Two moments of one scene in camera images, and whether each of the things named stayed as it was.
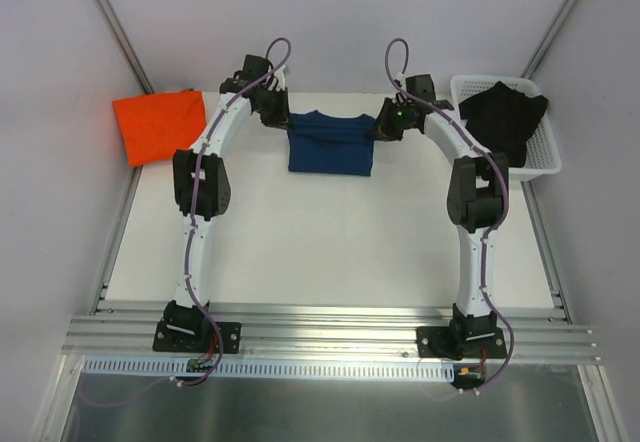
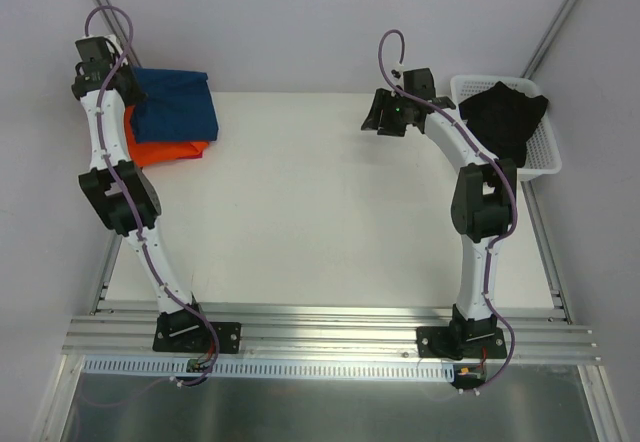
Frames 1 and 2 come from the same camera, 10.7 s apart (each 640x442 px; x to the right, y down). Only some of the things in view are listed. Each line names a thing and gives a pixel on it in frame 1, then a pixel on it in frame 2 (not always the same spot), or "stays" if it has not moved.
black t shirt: (502, 118) stays
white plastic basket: (543, 155) stays
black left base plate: (192, 336) stays
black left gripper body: (275, 109) -> (93, 75)
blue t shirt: (327, 144) -> (179, 106)
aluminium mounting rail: (531, 337) stays
